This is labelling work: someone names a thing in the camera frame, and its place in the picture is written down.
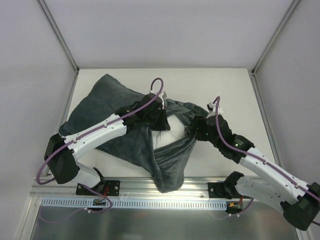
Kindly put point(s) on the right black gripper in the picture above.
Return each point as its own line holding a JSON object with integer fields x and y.
{"x": 196, "y": 127}

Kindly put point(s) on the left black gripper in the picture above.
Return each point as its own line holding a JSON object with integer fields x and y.
{"x": 161, "y": 120}

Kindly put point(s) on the white pillow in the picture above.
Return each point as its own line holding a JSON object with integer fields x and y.
{"x": 176, "y": 133}

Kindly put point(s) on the zebra and grey pillowcase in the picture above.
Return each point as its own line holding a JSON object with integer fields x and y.
{"x": 163, "y": 154}

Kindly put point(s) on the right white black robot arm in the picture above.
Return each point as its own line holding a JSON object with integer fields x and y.
{"x": 297, "y": 200}

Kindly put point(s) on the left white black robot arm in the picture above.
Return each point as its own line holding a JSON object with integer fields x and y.
{"x": 63, "y": 153}

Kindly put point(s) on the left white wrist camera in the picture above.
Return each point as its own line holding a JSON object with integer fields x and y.
{"x": 162, "y": 95}

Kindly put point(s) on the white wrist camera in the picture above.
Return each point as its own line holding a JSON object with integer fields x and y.
{"x": 162, "y": 95}
{"x": 213, "y": 108}

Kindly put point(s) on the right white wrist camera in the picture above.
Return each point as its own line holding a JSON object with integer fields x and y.
{"x": 213, "y": 108}

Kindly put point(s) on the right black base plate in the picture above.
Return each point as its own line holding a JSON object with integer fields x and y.
{"x": 216, "y": 190}

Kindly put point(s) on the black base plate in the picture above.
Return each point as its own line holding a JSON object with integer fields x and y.
{"x": 216, "y": 190}
{"x": 105, "y": 187}

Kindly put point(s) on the aluminium mounting rail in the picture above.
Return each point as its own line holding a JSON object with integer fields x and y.
{"x": 134, "y": 188}

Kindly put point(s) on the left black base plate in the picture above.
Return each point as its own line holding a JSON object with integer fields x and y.
{"x": 105, "y": 187}

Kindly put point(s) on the white slotted cable duct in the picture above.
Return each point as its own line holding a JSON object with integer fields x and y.
{"x": 72, "y": 202}

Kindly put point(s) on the right aluminium frame post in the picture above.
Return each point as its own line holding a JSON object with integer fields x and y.
{"x": 276, "y": 34}

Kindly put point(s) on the aluminium frame post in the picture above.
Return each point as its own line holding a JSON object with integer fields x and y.
{"x": 276, "y": 34}
{"x": 58, "y": 34}

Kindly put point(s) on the left aluminium frame post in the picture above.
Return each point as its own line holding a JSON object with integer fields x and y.
{"x": 58, "y": 34}

